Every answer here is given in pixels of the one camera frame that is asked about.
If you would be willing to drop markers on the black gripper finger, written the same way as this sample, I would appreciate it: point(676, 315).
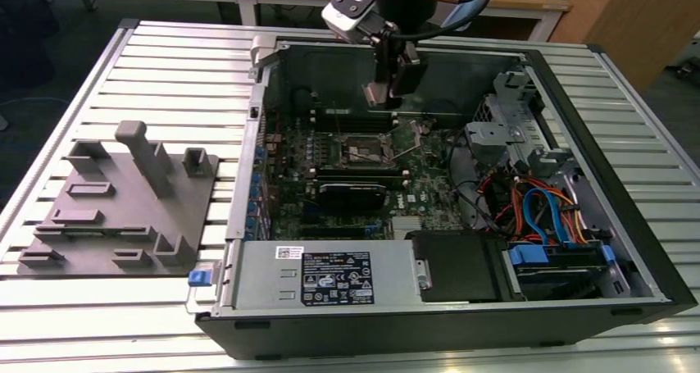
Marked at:
point(409, 71)
point(384, 63)

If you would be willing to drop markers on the silver CPU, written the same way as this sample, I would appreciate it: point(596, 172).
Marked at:
point(376, 94)

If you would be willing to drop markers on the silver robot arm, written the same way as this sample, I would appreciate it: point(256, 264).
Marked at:
point(461, 14)

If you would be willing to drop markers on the CPU socket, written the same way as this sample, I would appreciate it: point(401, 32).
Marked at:
point(360, 143)

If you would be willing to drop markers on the black expansion slot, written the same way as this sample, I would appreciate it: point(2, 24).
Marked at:
point(338, 235)

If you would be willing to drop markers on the RAM stick with label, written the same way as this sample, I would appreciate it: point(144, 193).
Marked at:
point(354, 122)

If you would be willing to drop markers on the metal drive cage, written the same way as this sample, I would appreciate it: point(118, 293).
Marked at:
point(492, 139)

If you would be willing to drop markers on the grey case latch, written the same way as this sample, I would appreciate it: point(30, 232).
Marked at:
point(258, 49)

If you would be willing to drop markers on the green motherboard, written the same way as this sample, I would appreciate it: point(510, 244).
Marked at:
point(432, 188)

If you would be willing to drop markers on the black graphics card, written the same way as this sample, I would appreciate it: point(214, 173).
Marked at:
point(349, 196)

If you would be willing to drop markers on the silver chipset heatsink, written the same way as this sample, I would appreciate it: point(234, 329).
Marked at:
point(406, 225)

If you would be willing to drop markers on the wooden cabinet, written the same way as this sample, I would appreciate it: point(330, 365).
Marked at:
point(628, 20)

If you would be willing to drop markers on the black plastic shroud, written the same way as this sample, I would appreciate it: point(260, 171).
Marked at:
point(458, 266)

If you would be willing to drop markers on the hard disk in blue carrier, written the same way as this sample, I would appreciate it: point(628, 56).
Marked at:
point(526, 256)

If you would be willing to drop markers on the silver power supply unit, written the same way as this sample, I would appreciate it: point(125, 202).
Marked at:
point(262, 266)

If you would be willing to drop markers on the grey parts rack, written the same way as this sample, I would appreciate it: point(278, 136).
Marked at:
point(136, 209)

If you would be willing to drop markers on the blue case latch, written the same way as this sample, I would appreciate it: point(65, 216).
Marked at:
point(197, 278)

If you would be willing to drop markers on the black PC case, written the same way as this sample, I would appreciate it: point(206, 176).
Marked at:
point(382, 336)

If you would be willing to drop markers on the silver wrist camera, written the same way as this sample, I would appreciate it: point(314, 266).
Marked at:
point(349, 12)

